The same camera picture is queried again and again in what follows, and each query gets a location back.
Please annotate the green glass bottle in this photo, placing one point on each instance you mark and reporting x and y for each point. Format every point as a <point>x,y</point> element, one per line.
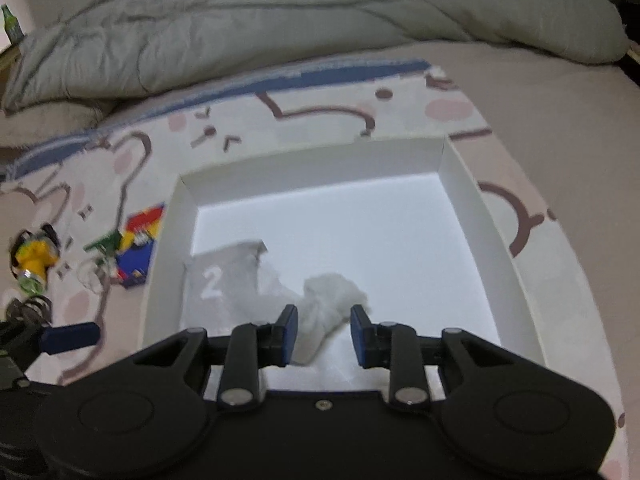
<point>11,25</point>

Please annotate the white cardboard box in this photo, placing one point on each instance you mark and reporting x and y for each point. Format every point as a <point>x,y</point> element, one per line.
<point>375,240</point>

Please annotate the fluffy beige pillow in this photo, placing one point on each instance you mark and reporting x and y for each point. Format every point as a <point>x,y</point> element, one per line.
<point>50,120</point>

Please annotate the grey numbered packet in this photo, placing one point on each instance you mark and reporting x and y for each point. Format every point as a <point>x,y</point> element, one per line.
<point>220,300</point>

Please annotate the dark hair claw clip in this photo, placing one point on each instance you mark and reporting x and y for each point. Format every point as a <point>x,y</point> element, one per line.
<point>27,307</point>

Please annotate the white lace cloth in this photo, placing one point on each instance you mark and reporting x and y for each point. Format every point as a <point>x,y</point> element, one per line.
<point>325,305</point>

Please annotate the green clip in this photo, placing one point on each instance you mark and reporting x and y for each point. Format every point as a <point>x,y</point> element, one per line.
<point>105,244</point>

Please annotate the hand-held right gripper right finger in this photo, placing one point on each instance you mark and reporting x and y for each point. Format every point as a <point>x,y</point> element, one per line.
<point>359,335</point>

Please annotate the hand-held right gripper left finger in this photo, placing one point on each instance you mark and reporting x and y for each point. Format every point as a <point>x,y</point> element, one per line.
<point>287,335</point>

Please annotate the colourful card box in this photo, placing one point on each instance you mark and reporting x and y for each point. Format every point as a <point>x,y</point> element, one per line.
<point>137,260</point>

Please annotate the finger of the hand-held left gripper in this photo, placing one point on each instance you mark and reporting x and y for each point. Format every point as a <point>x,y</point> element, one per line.
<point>70,336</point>

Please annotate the grey duvet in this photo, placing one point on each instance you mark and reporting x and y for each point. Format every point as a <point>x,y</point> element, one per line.
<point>300,15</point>

